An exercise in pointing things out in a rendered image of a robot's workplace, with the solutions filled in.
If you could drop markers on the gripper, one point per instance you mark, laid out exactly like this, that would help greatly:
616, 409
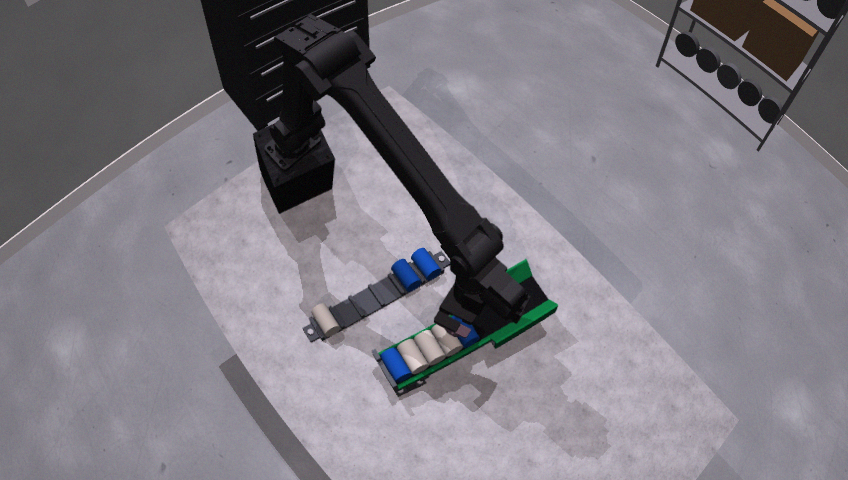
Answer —
451, 305

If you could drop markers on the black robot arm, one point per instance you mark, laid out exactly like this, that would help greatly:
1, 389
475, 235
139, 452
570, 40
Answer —
451, 217

